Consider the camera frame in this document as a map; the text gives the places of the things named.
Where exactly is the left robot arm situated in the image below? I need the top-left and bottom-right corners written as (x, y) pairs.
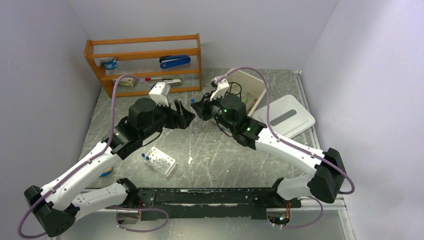
top-left (24, 97), bottom-right (195, 237)

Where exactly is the red capped marker pen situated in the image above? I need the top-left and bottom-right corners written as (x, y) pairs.
top-left (144, 77), bottom-right (163, 82)

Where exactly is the small white cardboard box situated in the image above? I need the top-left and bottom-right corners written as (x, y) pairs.
top-left (118, 77), bottom-right (136, 87)

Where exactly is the black wire tripod stand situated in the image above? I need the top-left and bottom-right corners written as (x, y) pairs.
top-left (228, 82), bottom-right (243, 98)

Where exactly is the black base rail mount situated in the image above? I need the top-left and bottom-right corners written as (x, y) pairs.
top-left (121, 187), bottom-right (301, 221)

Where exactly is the white test tube rack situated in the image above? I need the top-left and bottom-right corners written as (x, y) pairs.
top-left (141, 147), bottom-right (177, 177)

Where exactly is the yellow blue small block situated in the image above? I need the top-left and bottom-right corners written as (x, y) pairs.
top-left (100, 167), bottom-right (113, 178)

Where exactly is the blue stapler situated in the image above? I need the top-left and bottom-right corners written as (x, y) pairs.
top-left (159, 54), bottom-right (191, 70)

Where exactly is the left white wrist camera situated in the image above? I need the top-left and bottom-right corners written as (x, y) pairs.
top-left (148, 81), bottom-right (171, 107)

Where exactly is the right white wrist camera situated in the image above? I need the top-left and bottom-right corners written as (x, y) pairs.
top-left (210, 75), bottom-right (230, 101)

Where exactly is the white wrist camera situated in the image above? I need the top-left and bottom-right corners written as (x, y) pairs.
top-left (148, 81), bottom-right (171, 107)
top-left (210, 75), bottom-right (230, 101)

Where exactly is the white plastic bin lid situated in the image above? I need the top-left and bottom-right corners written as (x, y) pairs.
top-left (269, 94), bottom-right (316, 138)

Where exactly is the beige plastic bin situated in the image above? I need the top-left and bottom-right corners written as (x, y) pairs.
top-left (225, 70), bottom-right (266, 117)

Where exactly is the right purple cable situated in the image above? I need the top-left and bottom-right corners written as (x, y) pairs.
top-left (215, 67), bottom-right (356, 230)

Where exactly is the blue white tape roll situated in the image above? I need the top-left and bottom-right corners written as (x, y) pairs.
top-left (99, 57), bottom-right (118, 70)

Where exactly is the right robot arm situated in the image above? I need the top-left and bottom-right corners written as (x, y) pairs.
top-left (190, 93), bottom-right (347, 207)

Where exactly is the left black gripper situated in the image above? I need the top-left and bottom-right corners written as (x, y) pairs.
top-left (140, 97), bottom-right (195, 139)

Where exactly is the orange wooden shelf rack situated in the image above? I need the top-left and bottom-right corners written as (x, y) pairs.
top-left (83, 33), bottom-right (203, 97)

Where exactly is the beige whiteboard eraser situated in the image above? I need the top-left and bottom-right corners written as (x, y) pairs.
top-left (162, 78), bottom-right (182, 87)

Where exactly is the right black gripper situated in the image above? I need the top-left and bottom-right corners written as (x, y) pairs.
top-left (191, 90), bottom-right (236, 133)

